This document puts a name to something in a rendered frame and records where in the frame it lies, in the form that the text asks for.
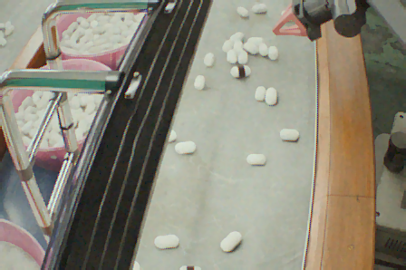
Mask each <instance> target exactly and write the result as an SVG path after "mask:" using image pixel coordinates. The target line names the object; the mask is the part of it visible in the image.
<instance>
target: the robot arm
mask: <svg viewBox="0 0 406 270"><path fill-rule="evenodd" d="M292 1H293V3H290V4H289V5H288V6H287V8H286V10H285V11H284V12H283V15H281V17H280V19H279V20H278V21H277V23H276V24H275V26H274V28H273V29H272V33H273V34H275V35H298V36H303V37H308V38H309V39H310V41H311V42H314V41H315V40H318V39H320V38H322V36H321V32H322V28H321V25H323V24H325V23H327V22H329V21H332V20H333V26H334V29H335V31H336V32H337V33H338V34H339V35H341V36H344V37H347V38H351V37H355V36H357V34H359V33H360V31H361V28H362V26H364V25H365V23H367V19H366V14H365V12H366V11H367V9H368V8H370V7H371V8H372V10H373V11H374V12H376V14H377V15H378V16H379V17H380V18H381V19H382V21H383V22H384V23H385V25H386V26H387V27H388V28H389V29H390V31H391V32H392V34H393V35H394V36H395V38H396V39H397V41H398V42H399V43H400V44H401V46H402V47H403V49H404V50H405V52H406V8H405V7H404V6H403V5H402V4H401V2H400V1H398V0H292ZM290 20H293V21H294V22H295V23H296V25H295V26H291V27H286V28H284V29H282V26H283V25H284V24H287V22H288V21H290Z"/></svg>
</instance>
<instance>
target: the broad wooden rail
mask: <svg viewBox="0 0 406 270"><path fill-rule="evenodd" d="M321 28H322V32H321V36H322V38H320V39H318V40H315V45H316V66H317V73H316V78H317V113H316V119H317V133H316V154H315V166H314V191H313V195H312V209H311V215H310V224H309V234H308V237H307V247H306V252H305V258H304V269H303V270H373V268H374V265H373V264H374V254H375V251H374V249H375V237H376V236H375V233H376V229H375V228H376V207H377V206H376V198H377V197H376V166H375V160H376V158H375V149H374V147H375V141H374V132H373V123H372V102H371V95H370V89H369V83H368V74H367V67H366V63H365V58H364V49H363V43H362V37H361V34H357V36H355V37H351V38H347V37H344V36H341V35H339V34H338V33H337V32H336V31H335V29H334V22H333V20H332V21H329V22H327V23H325V24H323V25H321Z"/></svg>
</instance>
